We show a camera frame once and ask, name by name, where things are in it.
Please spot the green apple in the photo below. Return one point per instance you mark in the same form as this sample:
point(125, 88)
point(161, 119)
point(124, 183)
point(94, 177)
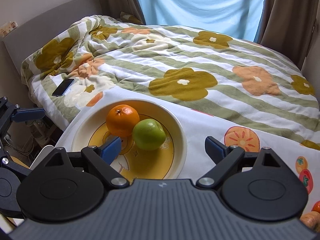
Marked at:
point(148, 135)

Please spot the floral striped duvet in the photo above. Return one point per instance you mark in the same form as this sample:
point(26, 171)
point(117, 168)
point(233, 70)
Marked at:
point(233, 79)

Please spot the small orange mandarin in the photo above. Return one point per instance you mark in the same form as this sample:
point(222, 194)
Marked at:
point(316, 207)

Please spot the right brown curtain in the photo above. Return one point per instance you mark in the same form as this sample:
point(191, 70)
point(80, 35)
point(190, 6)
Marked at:
point(286, 26)

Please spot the black smartphone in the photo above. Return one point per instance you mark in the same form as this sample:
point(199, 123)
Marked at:
point(62, 87)

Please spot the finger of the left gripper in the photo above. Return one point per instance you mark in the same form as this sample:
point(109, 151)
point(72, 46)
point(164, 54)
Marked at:
point(28, 114)

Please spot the small box on headboard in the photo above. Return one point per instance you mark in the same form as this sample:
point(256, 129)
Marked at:
point(7, 28)

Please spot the grey headboard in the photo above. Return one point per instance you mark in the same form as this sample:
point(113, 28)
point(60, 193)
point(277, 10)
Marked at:
point(32, 35)

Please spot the white fruit print cloth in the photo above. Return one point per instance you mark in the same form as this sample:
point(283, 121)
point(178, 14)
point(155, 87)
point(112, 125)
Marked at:
point(197, 125)

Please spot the floral pillow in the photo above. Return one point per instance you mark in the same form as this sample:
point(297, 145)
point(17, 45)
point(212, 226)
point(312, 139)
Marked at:
point(128, 18)

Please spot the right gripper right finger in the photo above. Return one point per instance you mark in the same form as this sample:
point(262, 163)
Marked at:
point(228, 160)

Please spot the large orange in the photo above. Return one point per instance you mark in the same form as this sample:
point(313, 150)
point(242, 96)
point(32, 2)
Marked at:
point(121, 120)

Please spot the yellow duck bowl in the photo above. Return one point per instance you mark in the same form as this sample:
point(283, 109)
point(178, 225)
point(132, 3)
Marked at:
point(164, 163)

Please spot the blue sheet over window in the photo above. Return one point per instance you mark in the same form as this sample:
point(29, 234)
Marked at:
point(237, 18)

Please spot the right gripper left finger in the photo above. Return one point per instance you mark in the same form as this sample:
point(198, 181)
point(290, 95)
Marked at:
point(99, 159)

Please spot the large russet apple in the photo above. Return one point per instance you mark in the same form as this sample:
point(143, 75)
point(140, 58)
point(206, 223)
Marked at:
point(311, 220)

